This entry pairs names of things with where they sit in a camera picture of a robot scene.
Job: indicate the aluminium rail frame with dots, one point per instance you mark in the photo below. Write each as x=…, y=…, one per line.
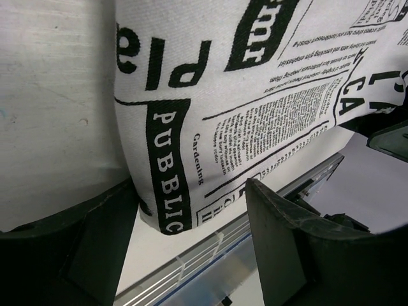
x=201, y=267

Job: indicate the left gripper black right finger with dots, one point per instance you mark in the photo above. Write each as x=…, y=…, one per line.
x=306, y=259

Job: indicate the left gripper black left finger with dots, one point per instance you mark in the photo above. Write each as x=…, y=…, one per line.
x=74, y=257

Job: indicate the newspaper print trousers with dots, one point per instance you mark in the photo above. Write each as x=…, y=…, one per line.
x=209, y=94

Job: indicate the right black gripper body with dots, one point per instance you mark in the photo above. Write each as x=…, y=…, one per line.
x=389, y=134

